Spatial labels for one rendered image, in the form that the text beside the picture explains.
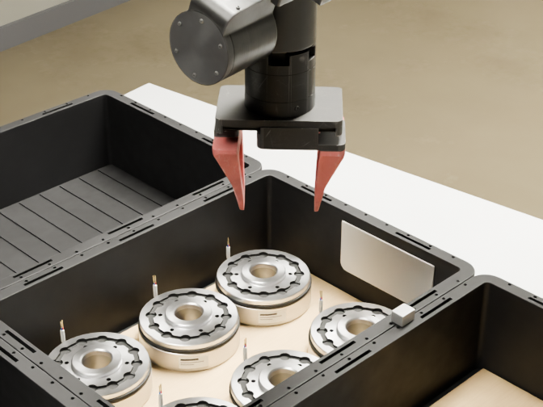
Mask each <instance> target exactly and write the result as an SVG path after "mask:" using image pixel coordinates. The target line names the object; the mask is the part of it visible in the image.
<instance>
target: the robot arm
mask: <svg viewBox="0 0 543 407"><path fill-rule="evenodd" d="M329 1H331V0H191V1H190V5H189V8H188V10H186V11H184V12H182V13H180V14H179V15H177V16H176V17H175V19H174V21H173V23H172V24H171V27H170V49H171V51H172V54H173V57H174V59H175V61H176V63H177V65H178V66H179V68H180V69H181V70H182V71H183V73H184V74H185V75H186V76H187V77H188V78H190V79H191V80H192V81H194V82H196V83H198V84H201V85H204V86H211V85H214V84H216V83H218V82H220V81H222V80H224V79H226V78H228V77H230V76H232V75H234V74H236V73H238V72H240V71H242V70H245V86H235V85H225V86H221V88H220V92H219V97H218V101H217V110H216V115H215V125H214V139H213V156H214V157H215V158H216V160H217V162H218V164H219V166H220V167H221V168H222V170H223V172H224V173H225V175H226V177H227V179H228V180H229V181H230V183H231V185H232V187H233V189H234V194H235V196H236V199H237V201H238V206H239V208H240V210H244V205H245V170H244V152H243V135H242V130H245V131H257V147H258V148H259V149H285V150H317V162H316V173H315V184H314V211H315V212H317V211H318V209H319V207H320V204H321V202H322V197H323V194H324V190H325V188H326V185H327V184H328V182H329V181H330V179H331V178H332V176H333V175H334V173H335V171H336V170H337V168H338V167H339V165H340V163H341V161H342V160H343V158H344V156H345V146H346V138H345V121H344V118H343V100H342V89H340V88H338V87H326V86H315V73H316V38H317V4H318V5H319V6H321V5H323V4H325V3H327V2H329Z"/></svg>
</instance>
